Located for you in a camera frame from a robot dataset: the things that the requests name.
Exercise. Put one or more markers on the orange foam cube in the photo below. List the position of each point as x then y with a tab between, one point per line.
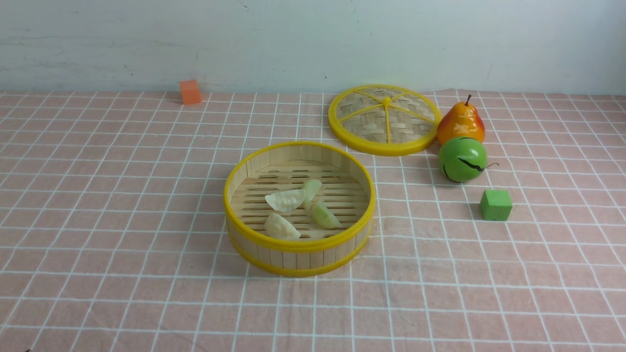
190	92

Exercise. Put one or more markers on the woven steamer lid yellow rim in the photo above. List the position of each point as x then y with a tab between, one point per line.
384	120

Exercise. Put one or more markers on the white dumpling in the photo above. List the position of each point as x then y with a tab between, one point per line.
276	226
286	201

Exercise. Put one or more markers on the pale green dumpling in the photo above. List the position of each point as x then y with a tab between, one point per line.
323	216
311	187

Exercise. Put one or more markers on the pink checked tablecloth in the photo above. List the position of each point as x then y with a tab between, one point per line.
113	237

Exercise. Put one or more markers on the green toy apple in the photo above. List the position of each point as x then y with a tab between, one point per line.
462	159

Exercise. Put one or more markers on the orange yellow toy pear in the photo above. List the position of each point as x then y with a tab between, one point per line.
462	120

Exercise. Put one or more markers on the green foam cube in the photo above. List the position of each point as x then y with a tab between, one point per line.
496	205

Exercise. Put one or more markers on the bamboo steamer tray yellow rim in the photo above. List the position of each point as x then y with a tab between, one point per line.
346	189

